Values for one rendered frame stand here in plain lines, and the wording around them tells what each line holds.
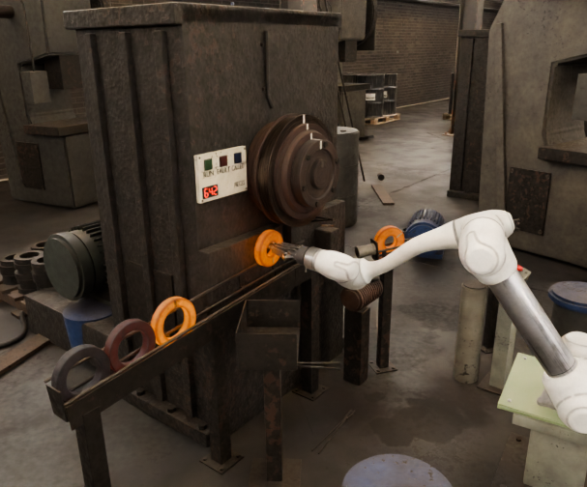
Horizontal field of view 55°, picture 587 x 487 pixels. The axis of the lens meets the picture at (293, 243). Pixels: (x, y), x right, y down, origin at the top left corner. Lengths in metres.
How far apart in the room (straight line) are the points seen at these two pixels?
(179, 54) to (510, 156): 3.31
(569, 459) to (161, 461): 1.57
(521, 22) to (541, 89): 0.52
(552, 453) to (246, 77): 1.82
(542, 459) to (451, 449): 0.39
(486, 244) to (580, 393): 0.57
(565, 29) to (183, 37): 3.16
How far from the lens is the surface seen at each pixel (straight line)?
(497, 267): 1.78
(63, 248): 3.22
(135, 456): 2.61
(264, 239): 2.27
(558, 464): 2.42
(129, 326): 1.91
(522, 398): 2.33
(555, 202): 4.73
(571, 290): 3.19
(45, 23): 6.25
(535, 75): 4.73
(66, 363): 1.82
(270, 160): 2.21
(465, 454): 2.61
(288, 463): 2.47
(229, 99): 2.24
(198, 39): 2.13
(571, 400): 2.02
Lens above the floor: 1.61
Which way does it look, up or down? 19 degrees down
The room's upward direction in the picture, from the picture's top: 1 degrees counter-clockwise
